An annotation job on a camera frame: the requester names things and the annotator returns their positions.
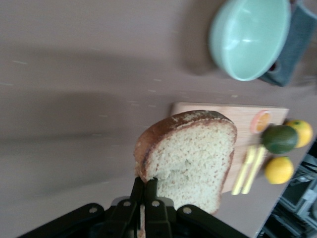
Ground orange fruit slice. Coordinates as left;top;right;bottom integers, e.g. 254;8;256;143
250;110;272;134

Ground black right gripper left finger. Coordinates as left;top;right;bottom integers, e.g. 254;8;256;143
108;177;144;238

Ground grey folded cloth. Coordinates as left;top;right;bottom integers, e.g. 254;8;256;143
259;0;317;87

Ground mint green bowl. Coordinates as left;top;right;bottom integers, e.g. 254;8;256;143
209;0;292;82

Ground yellow lemon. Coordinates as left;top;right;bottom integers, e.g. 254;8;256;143
284;119;314;149
264;156;295;185

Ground wooden cutting board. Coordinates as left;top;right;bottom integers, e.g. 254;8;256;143
170;102;290;195

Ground dark green avocado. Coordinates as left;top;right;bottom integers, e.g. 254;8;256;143
262;124;299;154

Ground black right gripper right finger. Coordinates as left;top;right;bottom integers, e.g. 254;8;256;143
145;178;174;238

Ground yellow plastic fork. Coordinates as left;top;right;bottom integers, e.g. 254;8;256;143
231;145;257;195

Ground yellow plastic knife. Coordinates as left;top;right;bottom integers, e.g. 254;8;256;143
241;146;266;195

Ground bread slice sandwich lid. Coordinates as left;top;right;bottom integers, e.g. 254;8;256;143
135;111;238;216

